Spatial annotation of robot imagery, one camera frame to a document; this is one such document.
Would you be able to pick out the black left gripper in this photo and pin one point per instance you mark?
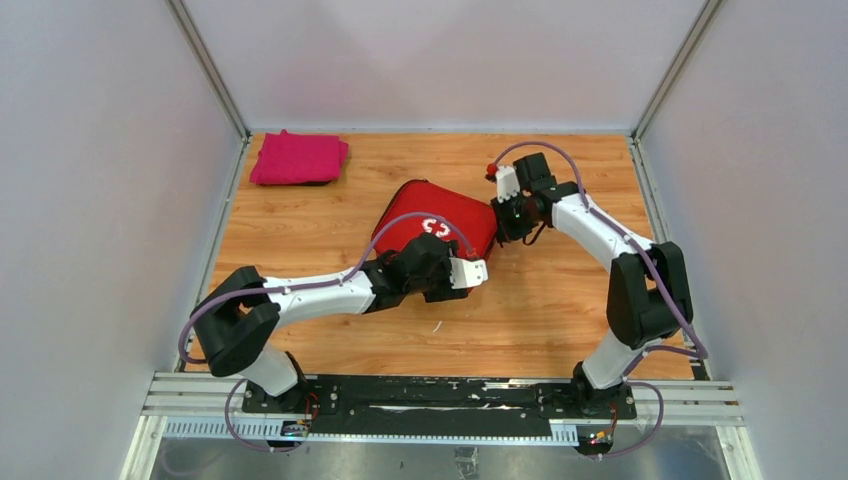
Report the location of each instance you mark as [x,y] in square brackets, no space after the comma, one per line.
[444,289]

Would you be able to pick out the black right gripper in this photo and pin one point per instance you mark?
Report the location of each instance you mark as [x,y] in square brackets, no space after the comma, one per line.
[505,231]

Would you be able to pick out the black red medicine case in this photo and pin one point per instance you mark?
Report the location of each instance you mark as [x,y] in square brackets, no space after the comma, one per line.
[420,206]

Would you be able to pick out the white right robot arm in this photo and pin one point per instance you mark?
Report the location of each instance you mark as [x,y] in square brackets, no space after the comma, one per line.
[648,297]

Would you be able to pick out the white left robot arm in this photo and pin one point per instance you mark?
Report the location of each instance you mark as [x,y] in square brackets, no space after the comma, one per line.
[234,324]

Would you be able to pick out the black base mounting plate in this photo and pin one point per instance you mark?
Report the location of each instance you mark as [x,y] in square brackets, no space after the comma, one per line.
[439,406]

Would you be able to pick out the pink folded cloth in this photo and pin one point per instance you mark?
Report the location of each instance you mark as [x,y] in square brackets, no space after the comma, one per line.
[289,159]

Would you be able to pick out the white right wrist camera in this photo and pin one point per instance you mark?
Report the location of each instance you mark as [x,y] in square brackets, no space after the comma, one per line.
[507,184]

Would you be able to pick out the aluminium frame rail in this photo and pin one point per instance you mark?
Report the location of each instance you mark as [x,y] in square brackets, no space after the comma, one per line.
[191,33]

